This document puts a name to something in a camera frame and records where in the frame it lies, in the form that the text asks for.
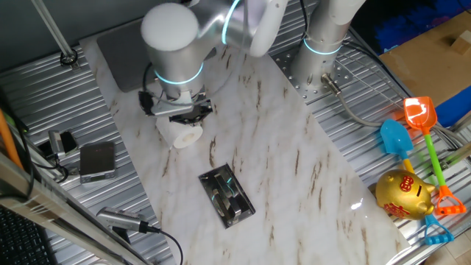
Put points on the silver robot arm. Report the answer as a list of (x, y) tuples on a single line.
[(173, 55)]

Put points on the blue toy shovel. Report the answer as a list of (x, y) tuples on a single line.
[(395, 140)]

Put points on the black keyboard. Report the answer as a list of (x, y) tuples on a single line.
[(18, 239)]

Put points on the silver camera mount clamp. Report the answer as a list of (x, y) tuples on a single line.
[(56, 143)]

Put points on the aluminium frame beam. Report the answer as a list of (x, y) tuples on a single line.
[(37, 206)]

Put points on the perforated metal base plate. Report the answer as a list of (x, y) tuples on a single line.
[(285, 66)]

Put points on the brown cardboard box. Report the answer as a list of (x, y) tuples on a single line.
[(423, 70)]

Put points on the white camera pole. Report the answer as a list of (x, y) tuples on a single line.
[(55, 33)]

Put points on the grey fabric pad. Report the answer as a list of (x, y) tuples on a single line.
[(121, 62)]

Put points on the silver depth camera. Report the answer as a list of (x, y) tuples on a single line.
[(117, 218)]

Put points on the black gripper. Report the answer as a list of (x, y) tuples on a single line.
[(203, 106)]

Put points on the large wooden block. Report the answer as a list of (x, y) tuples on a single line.
[(463, 43)]

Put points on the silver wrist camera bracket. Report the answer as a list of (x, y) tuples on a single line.
[(171, 108)]

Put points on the orange toy shovel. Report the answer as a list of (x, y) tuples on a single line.
[(419, 114)]

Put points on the black round wrist camera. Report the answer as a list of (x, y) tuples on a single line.
[(146, 104)]

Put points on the golden piggy bank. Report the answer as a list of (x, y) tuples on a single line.
[(403, 195)]

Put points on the orange pole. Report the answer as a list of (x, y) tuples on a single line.
[(8, 140)]

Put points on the white toilet paper roll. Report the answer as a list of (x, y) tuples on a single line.
[(173, 132)]

